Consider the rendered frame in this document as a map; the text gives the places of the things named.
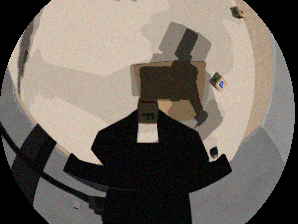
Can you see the tan flat mat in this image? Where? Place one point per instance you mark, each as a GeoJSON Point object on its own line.
{"type": "Point", "coordinates": [178, 86]}

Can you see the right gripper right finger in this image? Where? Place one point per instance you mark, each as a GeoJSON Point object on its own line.
{"type": "Point", "coordinates": [173, 130]}

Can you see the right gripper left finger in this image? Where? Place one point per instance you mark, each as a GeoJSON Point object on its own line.
{"type": "Point", "coordinates": [123, 130]}

